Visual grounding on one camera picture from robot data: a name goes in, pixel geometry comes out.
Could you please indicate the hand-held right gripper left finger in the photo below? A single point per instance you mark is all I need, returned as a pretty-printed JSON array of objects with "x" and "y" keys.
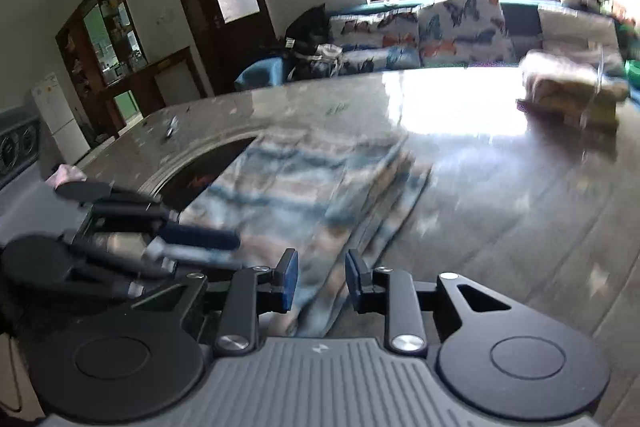
[{"x": 288, "y": 282}]

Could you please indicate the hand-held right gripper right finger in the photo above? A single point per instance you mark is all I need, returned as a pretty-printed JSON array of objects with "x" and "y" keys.
[{"x": 353, "y": 282}]

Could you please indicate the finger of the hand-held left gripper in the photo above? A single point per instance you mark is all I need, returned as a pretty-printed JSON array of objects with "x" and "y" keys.
[
  {"x": 210, "y": 259},
  {"x": 205, "y": 238}
]

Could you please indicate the blue pink striped cloth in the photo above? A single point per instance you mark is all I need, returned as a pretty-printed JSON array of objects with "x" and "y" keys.
[{"x": 300, "y": 187}]

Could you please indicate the stack of folded clothes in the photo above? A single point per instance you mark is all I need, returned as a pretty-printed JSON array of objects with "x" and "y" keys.
[{"x": 570, "y": 87}]

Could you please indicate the pink plastic bag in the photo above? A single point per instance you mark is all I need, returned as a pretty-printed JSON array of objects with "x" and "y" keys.
[{"x": 65, "y": 174}]

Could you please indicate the silver flashlight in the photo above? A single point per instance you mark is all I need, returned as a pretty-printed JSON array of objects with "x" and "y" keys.
[{"x": 172, "y": 129}]

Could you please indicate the black appliance with dials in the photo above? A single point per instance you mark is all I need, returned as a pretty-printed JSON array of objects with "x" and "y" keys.
[{"x": 17, "y": 147}]

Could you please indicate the white refrigerator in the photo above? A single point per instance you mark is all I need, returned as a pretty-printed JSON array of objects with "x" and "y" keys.
[{"x": 60, "y": 117}]

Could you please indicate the blue sofa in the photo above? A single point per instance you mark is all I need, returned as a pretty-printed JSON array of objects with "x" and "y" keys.
[{"x": 262, "y": 74}]

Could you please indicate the dark wooden display cabinet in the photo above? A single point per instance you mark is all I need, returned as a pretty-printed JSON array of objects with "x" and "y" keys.
[{"x": 100, "y": 52}]

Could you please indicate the brown door with frosted glass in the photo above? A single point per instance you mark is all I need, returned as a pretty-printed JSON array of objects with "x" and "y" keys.
[{"x": 225, "y": 17}]

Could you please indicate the butterfly print pillow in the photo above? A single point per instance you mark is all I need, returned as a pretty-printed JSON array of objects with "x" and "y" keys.
[
  {"x": 380, "y": 59},
  {"x": 465, "y": 27},
  {"x": 375, "y": 29}
]

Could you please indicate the black bag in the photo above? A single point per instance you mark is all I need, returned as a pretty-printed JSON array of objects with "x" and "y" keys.
[{"x": 307, "y": 27}]

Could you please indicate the pale cushion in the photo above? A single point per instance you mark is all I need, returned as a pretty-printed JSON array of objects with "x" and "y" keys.
[{"x": 575, "y": 27}]

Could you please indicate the green container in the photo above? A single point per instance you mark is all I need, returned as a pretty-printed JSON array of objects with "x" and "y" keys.
[{"x": 633, "y": 74}]

